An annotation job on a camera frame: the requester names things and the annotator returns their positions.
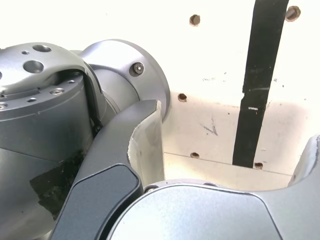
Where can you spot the black tape strip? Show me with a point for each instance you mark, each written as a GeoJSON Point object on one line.
{"type": "Point", "coordinates": [260, 75]}

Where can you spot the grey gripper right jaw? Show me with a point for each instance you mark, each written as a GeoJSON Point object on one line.
{"type": "Point", "coordinates": [205, 215]}

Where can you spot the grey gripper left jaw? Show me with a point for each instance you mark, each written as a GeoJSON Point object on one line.
{"type": "Point", "coordinates": [107, 160]}

